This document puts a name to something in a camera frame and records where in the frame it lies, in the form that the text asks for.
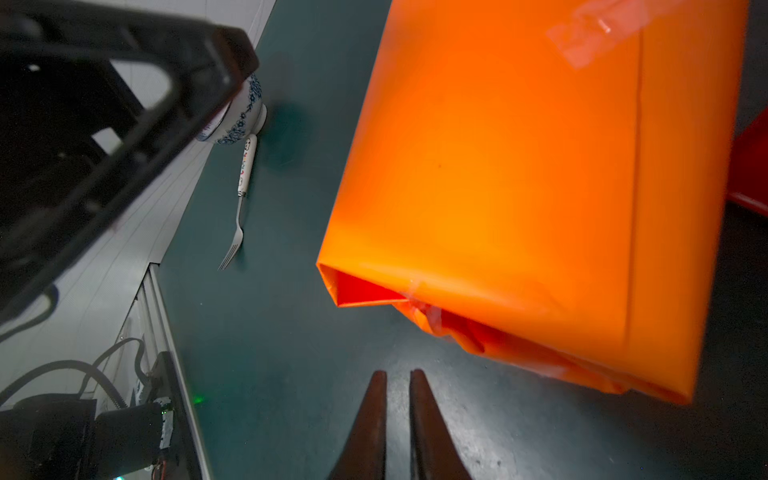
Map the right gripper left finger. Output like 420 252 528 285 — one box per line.
328 370 387 480

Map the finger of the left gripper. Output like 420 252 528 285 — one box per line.
1 1 259 322

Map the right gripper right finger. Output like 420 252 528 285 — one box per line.
409 369 471 479

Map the blue white ceramic spoon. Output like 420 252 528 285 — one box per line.
196 74 267 145

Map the green table mat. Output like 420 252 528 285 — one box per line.
157 1 767 479

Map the red tape dispenser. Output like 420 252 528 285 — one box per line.
727 109 768 217

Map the white handled fork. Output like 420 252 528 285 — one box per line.
218 133 258 271

